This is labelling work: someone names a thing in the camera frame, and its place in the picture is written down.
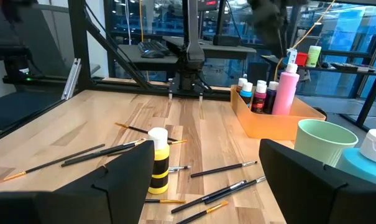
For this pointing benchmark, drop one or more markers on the large pink paint bottle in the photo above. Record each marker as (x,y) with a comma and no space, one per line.
(285,93)

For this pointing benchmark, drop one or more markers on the small teal paint bottle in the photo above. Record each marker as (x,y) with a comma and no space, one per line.
(261,81)

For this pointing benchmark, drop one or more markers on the silver aluminium bar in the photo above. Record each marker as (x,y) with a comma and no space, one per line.
(71,79)

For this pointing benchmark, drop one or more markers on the orange translucent plastic bin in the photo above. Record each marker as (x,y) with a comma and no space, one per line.
(268,127)

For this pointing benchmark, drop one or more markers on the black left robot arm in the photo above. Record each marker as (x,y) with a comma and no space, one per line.
(190,53)

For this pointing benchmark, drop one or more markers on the small blue paint bottle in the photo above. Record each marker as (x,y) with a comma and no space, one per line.
(246,93)

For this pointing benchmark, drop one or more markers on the thick black paintbrush silver ferrule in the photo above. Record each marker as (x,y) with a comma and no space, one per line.
(82,160)

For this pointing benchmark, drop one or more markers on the black keyboard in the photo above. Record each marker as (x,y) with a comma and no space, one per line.
(153,46)

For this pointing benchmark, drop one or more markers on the light green plastic cup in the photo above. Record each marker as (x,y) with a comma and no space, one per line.
(321,143)

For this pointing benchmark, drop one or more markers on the small magenta paint bottle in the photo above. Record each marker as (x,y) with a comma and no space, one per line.
(258,101)

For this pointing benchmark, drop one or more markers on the small yellow paint bottle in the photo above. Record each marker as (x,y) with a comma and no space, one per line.
(159,161)

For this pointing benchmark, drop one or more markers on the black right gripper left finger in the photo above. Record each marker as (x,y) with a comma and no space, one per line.
(122,193)

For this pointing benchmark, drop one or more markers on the large turquoise paint bottle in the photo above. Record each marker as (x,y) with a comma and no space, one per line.
(355,165)

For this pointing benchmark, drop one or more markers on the white blue bottle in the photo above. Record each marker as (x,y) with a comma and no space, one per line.
(292,56)

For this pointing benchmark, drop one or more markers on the red box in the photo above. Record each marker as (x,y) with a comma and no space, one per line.
(301,59)

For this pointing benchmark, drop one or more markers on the dark desk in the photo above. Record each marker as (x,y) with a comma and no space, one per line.
(231,51)

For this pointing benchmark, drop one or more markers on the black remote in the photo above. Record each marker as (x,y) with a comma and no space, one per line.
(346,66)

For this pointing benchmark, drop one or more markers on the thick black paintbrush gold ferrule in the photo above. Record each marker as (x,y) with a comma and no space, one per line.
(113,148)

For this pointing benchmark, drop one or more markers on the black bulky device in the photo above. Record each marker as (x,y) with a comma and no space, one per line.
(10,49)

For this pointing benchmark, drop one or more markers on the green white container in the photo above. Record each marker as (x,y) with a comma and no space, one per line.
(313,57)

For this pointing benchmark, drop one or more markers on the black box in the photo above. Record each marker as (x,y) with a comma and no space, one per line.
(226,40)

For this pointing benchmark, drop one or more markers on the black computer mouse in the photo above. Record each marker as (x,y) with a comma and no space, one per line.
(152,54)

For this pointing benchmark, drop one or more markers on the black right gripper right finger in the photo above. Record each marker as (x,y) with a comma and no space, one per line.
(299,193)

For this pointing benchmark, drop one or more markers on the long black paintbrush gold ferrule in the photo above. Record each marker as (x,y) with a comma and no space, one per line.
(57,161)

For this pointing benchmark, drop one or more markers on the small dark purple paint bottle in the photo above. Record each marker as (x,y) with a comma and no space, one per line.
(270,99)

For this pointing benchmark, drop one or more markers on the black paintbrush orange bristles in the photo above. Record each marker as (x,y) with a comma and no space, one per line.
(135,128)

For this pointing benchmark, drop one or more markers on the small rust brown paint bottle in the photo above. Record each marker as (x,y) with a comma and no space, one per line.
(241,82)

